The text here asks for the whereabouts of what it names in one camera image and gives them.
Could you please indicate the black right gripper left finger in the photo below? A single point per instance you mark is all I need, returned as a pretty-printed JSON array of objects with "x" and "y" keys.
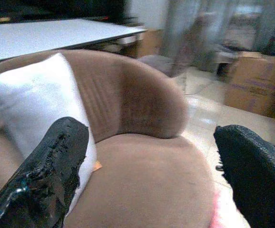
[{"x": 40, "y": 175}]

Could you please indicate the brown velvet sofa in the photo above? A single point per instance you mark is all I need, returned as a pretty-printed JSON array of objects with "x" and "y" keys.
[{"x": 137, "y": 142}]

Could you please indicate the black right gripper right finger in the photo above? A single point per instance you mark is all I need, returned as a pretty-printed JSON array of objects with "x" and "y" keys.
[{"x": 256, "y": 175}]

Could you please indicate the white table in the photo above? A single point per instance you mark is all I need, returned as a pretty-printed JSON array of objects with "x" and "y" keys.
[{"x": 44, "y": 35}]

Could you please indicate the white pillow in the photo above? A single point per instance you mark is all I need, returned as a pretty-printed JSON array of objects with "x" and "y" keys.
[{"x": 37, "y": 99}]

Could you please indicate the brown cardboard box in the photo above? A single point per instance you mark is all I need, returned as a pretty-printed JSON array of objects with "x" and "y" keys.
[{"x": 256, "y": 83}]

